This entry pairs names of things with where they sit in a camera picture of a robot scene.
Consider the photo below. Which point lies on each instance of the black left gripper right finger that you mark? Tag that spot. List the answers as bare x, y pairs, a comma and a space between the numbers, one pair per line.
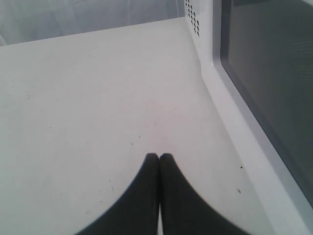
183, 211

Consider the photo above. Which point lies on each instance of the white microwave door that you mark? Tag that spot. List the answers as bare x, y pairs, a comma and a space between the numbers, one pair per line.
263, 52

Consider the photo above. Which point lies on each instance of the white microwave oven body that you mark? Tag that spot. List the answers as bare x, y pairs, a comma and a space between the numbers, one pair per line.
193, 22

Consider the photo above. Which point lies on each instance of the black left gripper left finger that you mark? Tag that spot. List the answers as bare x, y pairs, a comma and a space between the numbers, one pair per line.
136, 211

